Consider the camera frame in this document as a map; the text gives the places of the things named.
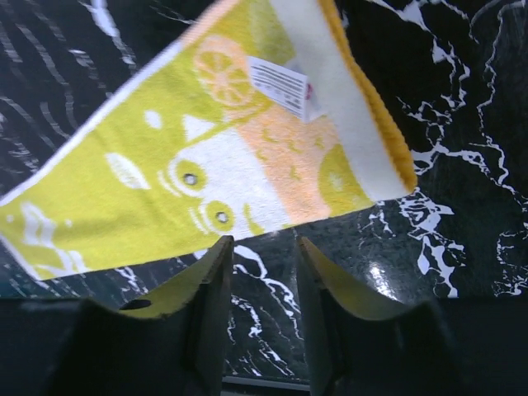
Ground yellow white patterned towel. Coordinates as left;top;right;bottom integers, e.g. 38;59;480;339
1;1;417;281

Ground black marble pattern mat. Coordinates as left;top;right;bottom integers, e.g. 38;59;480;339
1;1;527;381

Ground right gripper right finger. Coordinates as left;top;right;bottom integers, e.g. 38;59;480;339
295;237;464;395

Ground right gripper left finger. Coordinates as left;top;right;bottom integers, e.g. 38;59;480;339
53;236;233;395

